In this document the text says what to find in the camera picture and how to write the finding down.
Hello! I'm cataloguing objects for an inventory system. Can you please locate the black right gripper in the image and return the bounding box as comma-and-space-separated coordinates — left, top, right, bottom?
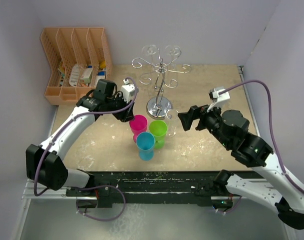
178, 100, 232, 149

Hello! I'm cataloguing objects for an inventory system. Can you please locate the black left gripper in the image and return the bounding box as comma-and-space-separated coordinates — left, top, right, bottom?
105, 92, 134, 122

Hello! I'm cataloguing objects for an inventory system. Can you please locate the clear wine glass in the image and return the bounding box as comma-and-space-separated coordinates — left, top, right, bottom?
142, 44, 159, 72
165, 45, 182, 71

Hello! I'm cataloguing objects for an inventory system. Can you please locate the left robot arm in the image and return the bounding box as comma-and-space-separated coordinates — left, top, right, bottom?
25, 77, 139, 197

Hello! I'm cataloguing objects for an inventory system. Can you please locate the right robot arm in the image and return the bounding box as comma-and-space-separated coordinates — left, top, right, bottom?
178, 105, 304, 230

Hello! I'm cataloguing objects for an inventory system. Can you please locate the tall clear flute glass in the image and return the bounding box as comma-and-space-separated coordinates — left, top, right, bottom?
165, 109, 179, 138

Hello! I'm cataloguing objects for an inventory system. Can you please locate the chrome wine glass rack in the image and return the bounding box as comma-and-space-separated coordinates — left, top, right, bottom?
131, 49, 192, 120

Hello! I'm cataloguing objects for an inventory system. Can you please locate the pink plastic goblet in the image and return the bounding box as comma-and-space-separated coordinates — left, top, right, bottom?
129, 114, 148, 142

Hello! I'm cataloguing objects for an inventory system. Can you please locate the blue plastic goblet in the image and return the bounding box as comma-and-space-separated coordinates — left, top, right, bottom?
136, 132, 155, 161

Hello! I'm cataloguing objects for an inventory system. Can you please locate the green plastic goblet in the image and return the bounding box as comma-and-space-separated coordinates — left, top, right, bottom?
149, 120, 167, 149

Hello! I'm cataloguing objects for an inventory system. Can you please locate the white blue small box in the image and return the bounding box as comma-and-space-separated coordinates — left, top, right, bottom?
95, 71, 106, 86

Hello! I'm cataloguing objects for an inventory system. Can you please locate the yellow small bottle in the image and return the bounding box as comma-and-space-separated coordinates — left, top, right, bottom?
99, 61, 106, 69

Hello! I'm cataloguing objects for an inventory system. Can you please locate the white green small box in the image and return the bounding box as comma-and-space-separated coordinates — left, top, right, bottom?
80, 67, 93, 85

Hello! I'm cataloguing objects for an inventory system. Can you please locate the white oval label card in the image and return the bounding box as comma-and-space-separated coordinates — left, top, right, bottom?
68, 64, 80, 87

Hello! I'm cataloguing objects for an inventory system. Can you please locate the peach plastic file organizer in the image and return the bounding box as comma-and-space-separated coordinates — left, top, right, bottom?
40, 27, 113, 106

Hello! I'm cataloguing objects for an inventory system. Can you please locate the colourful booklet in organizer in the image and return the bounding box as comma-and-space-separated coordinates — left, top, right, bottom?
58, 61, 65, 87

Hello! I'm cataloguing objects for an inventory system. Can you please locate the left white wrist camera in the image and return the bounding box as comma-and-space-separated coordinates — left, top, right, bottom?
120, 79, 139, 103

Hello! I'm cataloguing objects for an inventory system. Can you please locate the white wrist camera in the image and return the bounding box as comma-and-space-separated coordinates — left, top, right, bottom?
120, 79, 139, 103
207, 86, 230, 112

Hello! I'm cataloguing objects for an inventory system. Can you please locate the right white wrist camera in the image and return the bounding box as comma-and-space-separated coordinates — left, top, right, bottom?
207, 86, 230, 112

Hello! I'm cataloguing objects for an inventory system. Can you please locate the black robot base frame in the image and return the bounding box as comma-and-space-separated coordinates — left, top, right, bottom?
66, 171, 231, 208

